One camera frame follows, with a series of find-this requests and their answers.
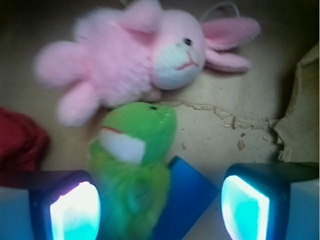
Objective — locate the pink plush bunny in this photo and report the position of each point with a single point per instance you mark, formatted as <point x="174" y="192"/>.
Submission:
<point x="119" y="56"/>

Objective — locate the red crumpled cloth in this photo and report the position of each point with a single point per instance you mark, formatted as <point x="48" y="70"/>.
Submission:
<point x="22" y="142"/>

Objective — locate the blue wooden block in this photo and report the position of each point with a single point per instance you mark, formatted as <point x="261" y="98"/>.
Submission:
<point x="190" y="194"/>

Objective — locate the brown paper bag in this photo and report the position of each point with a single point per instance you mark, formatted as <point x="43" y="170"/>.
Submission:
<point x="222" y="118"/>

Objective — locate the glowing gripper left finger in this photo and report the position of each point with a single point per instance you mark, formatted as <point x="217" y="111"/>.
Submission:
<point x="49" y="205"/>

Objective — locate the green plush animal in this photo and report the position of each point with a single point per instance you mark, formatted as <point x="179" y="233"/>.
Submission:
<point x="127" y="163"/>

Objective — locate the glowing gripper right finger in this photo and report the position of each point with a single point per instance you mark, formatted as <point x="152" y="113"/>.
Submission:
<point x="271" y="201"/>

